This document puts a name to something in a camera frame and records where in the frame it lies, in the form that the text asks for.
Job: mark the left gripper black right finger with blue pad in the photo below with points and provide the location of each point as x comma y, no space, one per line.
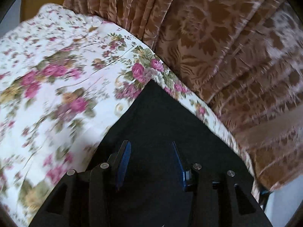
219,199

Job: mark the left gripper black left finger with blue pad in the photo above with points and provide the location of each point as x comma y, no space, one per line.
88,198

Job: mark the black pants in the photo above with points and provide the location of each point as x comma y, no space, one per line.
151,194

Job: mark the floral bed sheet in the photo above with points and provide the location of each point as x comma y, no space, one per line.
66,78

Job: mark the brown floral curtain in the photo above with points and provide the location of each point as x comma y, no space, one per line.
242,57

